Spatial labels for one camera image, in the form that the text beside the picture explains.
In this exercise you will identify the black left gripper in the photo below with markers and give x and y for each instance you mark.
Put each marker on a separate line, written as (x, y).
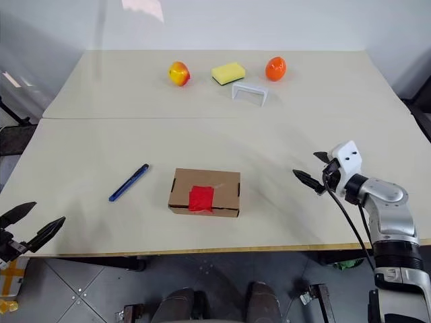
(10, 249)

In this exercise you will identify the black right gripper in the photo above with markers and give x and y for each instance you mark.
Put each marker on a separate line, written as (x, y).
(331, 175)

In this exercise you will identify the brown cardboard box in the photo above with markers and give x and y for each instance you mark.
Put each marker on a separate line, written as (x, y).
(208, 178)

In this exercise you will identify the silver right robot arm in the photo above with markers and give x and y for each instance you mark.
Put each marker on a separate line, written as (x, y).
(387, 202)

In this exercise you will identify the cardboard box with yellow tape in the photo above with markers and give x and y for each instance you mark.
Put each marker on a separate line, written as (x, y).
(11, 276)

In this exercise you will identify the small yellow object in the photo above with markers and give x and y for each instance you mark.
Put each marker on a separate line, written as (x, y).
(8, 305)

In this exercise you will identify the black mesh surface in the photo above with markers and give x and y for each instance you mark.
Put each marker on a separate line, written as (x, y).
(10, 141)

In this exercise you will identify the green crumpled object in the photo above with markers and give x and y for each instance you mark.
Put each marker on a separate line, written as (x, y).
(347, 264)

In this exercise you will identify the orange toy fruit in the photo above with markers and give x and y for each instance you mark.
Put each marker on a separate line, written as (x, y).
(276, 68)

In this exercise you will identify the black tripod stand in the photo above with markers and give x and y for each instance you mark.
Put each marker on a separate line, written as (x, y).
(11, 112)

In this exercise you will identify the red tape patch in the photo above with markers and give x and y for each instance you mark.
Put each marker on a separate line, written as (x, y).
(201, 199)

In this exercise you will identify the dark bulky object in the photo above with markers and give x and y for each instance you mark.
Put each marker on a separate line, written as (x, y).
(421, 111)

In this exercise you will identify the yellow sponge with dark base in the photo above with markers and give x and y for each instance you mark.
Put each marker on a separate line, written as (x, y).
(229, 72)

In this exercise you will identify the dark rounded shape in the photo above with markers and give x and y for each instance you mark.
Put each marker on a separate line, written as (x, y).
(266, 303)
(178, 306)

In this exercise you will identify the red yellow toy apple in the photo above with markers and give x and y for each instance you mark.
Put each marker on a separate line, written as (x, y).
(179, 73)

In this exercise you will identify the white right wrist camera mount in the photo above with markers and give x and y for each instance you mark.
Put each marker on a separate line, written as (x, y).
(348, 158)

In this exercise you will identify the white plastic frame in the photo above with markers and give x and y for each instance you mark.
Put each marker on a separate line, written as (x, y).
(250, 87)

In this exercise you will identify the dark metal floor bracket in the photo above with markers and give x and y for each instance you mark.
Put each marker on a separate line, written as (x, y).
(316, 296)
(129, 313)

